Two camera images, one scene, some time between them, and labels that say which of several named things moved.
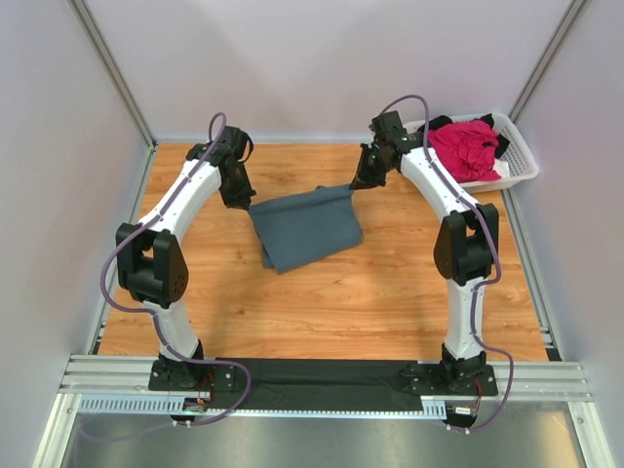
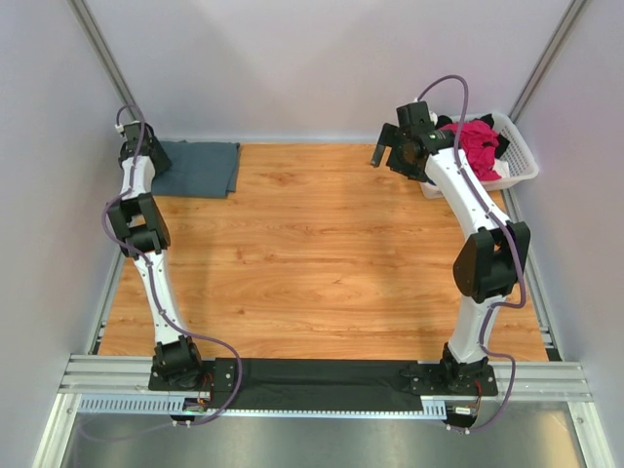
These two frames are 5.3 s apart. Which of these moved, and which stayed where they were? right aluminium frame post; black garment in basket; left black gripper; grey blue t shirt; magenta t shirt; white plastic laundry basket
Moved: grey blue t shirt; left black gripper
Stayed: right aluminium frame post; white plastic laundry basket; black garment in basket; magenta t shirt
